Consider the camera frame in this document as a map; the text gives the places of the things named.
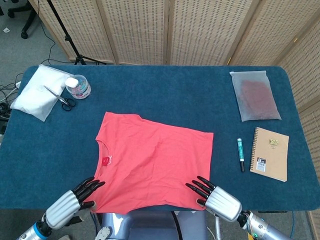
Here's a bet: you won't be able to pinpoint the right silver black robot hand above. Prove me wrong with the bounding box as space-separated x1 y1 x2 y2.
185 175 243 223

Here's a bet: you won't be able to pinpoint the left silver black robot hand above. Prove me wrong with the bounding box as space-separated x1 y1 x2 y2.
45 176 106 230

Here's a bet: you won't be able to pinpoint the red sleeveless t-shirt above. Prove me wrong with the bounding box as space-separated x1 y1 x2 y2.
89 111 215 215

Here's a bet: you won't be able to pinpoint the silver metal table leg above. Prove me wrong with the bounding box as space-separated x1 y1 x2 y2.
214 216 222 240

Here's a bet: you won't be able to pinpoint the green white marker pen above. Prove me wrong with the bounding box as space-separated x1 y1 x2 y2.
236 137 246 173

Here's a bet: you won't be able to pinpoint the kraft spiral notebook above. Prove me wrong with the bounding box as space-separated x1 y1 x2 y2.
249 126 290 183

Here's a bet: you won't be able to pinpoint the blue-grey robot torso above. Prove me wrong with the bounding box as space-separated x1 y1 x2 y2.
101 211 208 240

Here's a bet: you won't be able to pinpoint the frosted bag with red garment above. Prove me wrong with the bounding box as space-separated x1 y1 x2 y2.
229 70 282 123

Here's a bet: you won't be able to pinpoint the white soft plastic package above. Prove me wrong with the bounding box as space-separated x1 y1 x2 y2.
9 64 75 123

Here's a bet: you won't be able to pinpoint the clear jar of colourful clips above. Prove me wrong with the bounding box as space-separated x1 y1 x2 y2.
65 74 92 100

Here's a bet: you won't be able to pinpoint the blue carpet table cover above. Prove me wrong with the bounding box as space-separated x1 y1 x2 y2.
0 65 316 212

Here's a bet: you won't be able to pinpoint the black tripod stand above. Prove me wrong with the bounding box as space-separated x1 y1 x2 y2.
46 0 107 66

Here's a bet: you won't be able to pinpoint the wicker folding screen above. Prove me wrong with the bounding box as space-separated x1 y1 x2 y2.
28 0 320 240

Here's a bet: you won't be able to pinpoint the black office chair base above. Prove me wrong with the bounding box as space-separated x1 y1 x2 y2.
0 0 37 40

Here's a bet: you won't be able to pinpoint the white round perforated bracket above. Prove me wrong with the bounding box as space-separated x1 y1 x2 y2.
96 226 113 240

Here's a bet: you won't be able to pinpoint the thick black torso cable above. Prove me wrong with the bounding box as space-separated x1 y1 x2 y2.
171 211 183 240

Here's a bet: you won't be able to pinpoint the black-handled steel scissors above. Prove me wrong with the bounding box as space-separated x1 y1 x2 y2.
43 85 76 112

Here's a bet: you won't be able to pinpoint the black cable tangle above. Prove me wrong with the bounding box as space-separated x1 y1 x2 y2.
0 73 22 126

